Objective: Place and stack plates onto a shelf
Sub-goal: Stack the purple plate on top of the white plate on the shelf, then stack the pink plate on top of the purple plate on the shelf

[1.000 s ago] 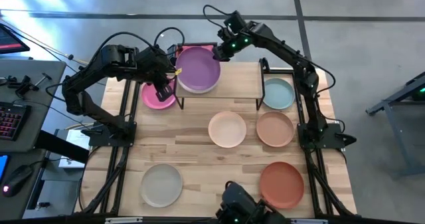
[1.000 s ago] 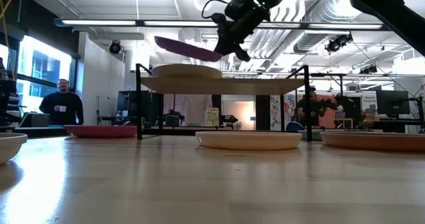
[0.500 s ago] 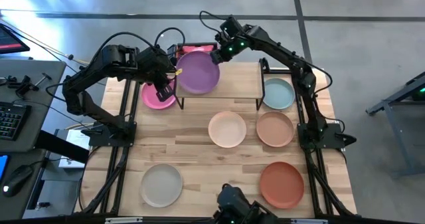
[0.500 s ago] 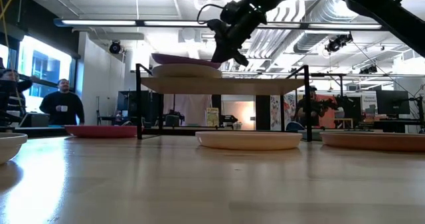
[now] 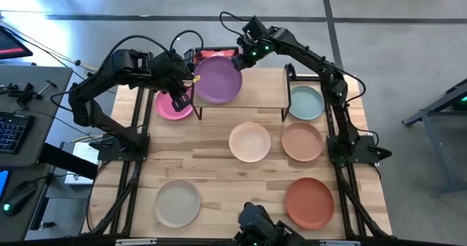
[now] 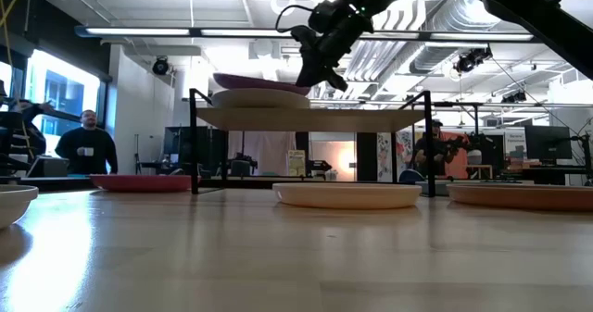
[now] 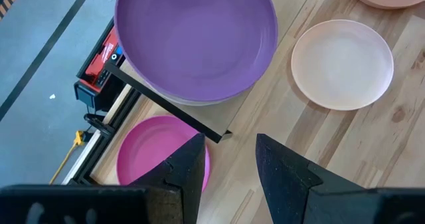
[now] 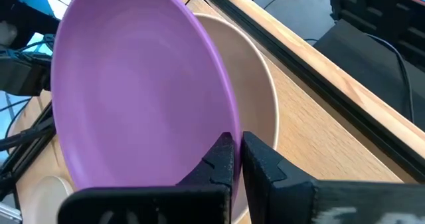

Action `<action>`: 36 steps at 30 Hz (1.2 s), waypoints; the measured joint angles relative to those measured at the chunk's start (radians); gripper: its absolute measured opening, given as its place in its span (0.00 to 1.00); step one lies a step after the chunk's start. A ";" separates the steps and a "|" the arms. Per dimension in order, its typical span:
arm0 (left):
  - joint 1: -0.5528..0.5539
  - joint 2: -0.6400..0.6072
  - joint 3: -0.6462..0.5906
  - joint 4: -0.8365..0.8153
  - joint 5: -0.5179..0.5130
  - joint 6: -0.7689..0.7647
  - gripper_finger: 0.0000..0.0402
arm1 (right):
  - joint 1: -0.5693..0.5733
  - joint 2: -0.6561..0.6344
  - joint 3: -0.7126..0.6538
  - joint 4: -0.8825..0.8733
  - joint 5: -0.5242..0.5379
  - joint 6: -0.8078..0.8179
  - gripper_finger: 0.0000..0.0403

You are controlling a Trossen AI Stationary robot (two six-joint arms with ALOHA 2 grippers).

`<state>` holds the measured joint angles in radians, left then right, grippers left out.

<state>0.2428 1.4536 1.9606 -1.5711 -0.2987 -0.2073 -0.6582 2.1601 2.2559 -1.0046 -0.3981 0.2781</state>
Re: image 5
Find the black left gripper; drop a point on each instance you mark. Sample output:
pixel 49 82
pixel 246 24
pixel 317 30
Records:
pixel 169 72

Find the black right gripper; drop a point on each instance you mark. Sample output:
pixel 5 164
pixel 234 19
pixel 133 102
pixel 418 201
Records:
pixel 255 49

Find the pink plate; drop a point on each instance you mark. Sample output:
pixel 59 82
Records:
pixel 166 109

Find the purple plate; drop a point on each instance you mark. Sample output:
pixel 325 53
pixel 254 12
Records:
pixel 218 80

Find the pale blue-green plate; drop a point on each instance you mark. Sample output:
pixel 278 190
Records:
pixel 306 103

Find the cream peach plate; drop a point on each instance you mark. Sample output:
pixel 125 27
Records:
pixel 250 142

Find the tan plate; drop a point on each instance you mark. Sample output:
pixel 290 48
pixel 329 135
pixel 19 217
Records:
pixel 302 142

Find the pale grey plate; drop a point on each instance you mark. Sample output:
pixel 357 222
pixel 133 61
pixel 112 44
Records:
pixel 177 203

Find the terracotta orange plate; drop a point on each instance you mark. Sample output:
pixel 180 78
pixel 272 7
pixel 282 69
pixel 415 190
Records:
pixel 309 203

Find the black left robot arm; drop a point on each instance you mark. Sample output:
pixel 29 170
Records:
pixel 91 92

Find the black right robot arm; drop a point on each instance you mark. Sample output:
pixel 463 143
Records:
pixel 343 92

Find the red black toolbox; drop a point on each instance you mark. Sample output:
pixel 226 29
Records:
pixel 215 52

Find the black dish rack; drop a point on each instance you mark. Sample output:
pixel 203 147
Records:
pixel 262 89

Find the white paper sheet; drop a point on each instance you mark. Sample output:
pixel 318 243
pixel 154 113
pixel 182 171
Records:
pixel 84 153

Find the black metal beam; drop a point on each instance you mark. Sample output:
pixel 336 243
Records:
pixel 69 162

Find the grey desk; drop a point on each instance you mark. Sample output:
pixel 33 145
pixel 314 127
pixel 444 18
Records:
pixel 44 125

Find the black robotic device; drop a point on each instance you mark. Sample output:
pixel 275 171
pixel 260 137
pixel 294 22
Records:
pixel 259 224

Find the black backlit keyboard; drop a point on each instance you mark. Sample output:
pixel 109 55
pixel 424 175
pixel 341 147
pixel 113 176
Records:
pixel 14 133

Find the black monitor red screen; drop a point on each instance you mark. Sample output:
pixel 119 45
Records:
pixel 11 45

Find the black computer mouse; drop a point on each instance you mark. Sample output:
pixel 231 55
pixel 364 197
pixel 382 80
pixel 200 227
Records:
pixel 20 198

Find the blue lit smartphone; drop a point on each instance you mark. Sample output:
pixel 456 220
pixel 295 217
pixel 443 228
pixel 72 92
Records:
pixel 3 184

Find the grey metal stand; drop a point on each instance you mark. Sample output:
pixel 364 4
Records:
pixel 436 149

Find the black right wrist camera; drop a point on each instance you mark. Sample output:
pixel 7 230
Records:
pixel 254 27

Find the silver metal bracket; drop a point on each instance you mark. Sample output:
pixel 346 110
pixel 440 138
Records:
pixel 339 243
pixel 136 242

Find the black camera clamp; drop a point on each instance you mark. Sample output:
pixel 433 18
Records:
pixel 22 94

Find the black aluminium rig frame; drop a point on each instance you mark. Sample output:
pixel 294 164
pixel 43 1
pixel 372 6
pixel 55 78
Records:
pixel 344 202

